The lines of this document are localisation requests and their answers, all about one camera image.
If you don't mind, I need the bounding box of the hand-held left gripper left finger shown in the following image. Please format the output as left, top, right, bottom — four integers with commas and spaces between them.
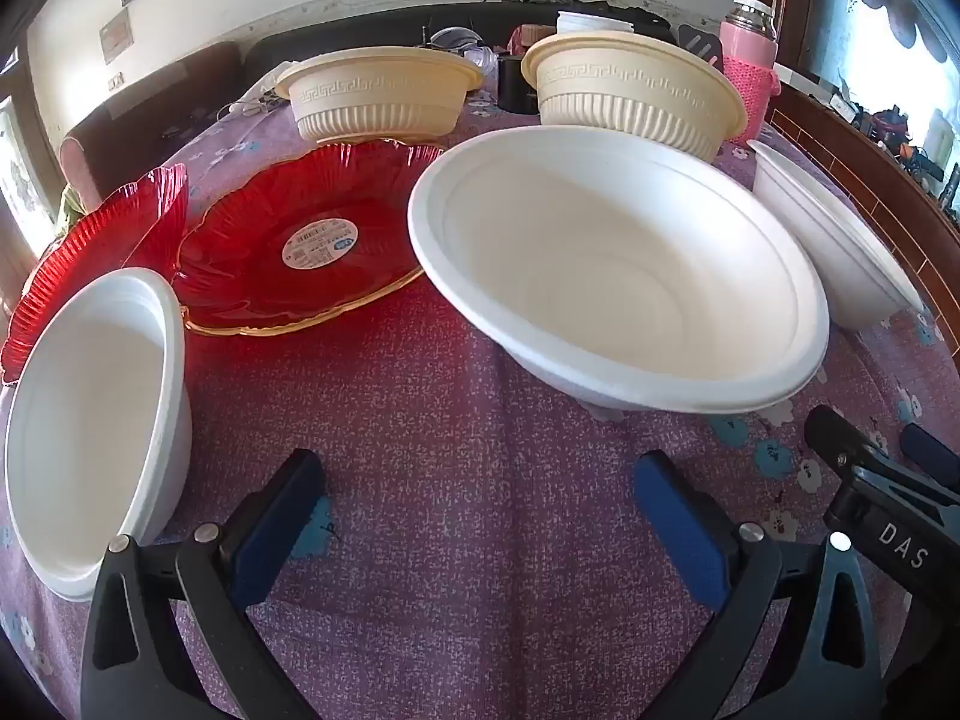
79, 448, 329, 720

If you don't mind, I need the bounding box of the brown wooden cabinet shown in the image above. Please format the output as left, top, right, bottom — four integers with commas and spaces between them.
765, 64, 960, 361

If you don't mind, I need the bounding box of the black slotted spatula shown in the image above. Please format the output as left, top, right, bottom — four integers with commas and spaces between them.
677, 22, 725, 67

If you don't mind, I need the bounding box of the pink sleeved thermos bottle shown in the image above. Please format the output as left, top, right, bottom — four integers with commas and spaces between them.
718, 0, 782, 145

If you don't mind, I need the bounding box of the small wall sign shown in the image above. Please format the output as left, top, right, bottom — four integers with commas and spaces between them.
99, 11, 136, 65

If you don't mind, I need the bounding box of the black sofa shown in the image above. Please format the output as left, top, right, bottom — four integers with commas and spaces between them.
242, 0, 680, 83

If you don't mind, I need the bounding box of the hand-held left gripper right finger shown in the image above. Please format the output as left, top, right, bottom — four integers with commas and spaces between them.
632, 450, 890, 720

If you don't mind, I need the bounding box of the red glass plate with label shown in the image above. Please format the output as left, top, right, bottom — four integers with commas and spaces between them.
171, 141, 443, 337

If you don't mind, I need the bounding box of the wide cream patterned bowl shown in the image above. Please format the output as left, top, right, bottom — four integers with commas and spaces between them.
275, 46, 486, 145

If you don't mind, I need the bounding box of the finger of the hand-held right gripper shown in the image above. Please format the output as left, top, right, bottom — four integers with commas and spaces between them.
805, 405, 960, 595
902, 424, 960, 488

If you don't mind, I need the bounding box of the white foam bowl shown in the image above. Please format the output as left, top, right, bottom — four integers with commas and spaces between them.
746, 140, 925, 331
4, 268, 192, 601
409, 126, 831, 415

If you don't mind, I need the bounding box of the white plastic bucket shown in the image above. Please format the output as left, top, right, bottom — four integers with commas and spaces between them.
556, 10, 635, 38

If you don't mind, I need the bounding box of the purple floral tablecloth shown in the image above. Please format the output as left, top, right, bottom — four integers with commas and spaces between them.
0, 75, 960, 720

